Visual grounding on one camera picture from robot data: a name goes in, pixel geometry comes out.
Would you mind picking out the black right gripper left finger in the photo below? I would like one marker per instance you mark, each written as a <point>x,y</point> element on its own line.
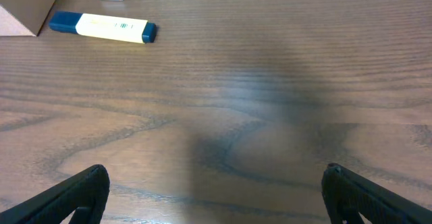
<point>82,196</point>

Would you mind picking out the yellow highlighter with blue caps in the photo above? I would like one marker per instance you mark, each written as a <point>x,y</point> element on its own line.
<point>107,27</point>

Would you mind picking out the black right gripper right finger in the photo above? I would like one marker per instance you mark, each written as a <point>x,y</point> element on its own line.
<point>350,198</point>

